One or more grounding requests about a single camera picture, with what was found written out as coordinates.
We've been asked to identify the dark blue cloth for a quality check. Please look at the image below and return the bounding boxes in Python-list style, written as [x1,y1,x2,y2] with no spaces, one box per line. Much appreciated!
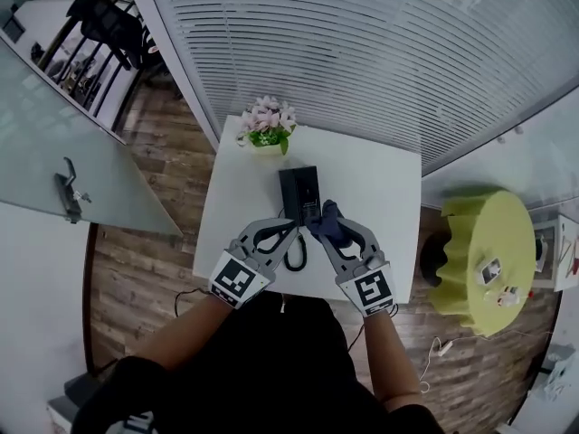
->
[304,198,356,250]

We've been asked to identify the white side table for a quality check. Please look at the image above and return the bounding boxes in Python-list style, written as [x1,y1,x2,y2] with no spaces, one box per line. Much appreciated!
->
[533,212,579,295]

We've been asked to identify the black metal railing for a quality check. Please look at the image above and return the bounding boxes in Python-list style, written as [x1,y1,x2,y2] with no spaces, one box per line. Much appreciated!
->
[37,14,142,118]

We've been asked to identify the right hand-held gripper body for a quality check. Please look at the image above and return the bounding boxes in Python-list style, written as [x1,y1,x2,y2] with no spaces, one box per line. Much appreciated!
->
[334,252,397,318]

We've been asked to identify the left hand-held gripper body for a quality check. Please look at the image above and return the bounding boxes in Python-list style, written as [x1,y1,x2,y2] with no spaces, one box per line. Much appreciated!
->
[207,238,277,311]

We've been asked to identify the white window blinds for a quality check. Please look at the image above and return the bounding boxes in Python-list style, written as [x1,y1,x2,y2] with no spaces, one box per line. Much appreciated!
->
[143,0,579,176]

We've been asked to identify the black box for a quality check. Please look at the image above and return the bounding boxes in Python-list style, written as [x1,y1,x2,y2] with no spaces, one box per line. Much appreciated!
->
[277,165,324,228]

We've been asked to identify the person's left forearm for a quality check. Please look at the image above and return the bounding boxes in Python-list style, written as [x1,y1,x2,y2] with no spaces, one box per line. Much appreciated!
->
[129,293,239,373]

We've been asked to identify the pink flowers in cream pot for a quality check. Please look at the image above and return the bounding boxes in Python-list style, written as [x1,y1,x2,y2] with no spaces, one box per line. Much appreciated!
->
[234,94,299,157]

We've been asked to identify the red white small package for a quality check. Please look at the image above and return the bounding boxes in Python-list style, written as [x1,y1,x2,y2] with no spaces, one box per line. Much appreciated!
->
[485,284,522,309]

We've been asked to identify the white power cable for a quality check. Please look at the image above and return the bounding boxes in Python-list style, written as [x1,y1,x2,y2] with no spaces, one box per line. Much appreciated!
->
[417,329,555,395]

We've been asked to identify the thin black cable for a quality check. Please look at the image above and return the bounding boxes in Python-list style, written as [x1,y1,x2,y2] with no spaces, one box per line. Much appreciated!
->
[346,317,366,353]
[173,286,214,321]

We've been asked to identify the round yellow-green covered table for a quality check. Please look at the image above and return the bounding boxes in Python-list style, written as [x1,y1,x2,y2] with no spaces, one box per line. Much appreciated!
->
[426,187,537,339]

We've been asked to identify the person's right forearm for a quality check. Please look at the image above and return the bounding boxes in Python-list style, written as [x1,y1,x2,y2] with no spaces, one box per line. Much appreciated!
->
[361,307,424,411]

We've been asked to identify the white square table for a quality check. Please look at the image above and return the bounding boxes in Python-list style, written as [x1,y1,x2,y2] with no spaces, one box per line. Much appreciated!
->
[191,114,424,305]

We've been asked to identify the white tissue box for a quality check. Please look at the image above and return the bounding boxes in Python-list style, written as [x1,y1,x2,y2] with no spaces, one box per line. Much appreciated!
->
[476,256,504,287]

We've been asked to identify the person's black shirt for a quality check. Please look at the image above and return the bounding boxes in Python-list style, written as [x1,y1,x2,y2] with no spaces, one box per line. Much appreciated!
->
[74,289,447,434]

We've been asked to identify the frosted glass door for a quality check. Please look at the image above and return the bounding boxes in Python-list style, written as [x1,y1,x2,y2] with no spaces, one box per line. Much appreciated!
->
[0,38,185,237]

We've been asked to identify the metal door handle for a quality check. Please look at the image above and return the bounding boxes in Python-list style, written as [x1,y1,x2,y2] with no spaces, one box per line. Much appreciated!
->
[53,156,83,223]

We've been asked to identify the black office chair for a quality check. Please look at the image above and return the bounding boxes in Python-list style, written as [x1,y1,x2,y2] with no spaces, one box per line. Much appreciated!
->
[66,0,147,71]

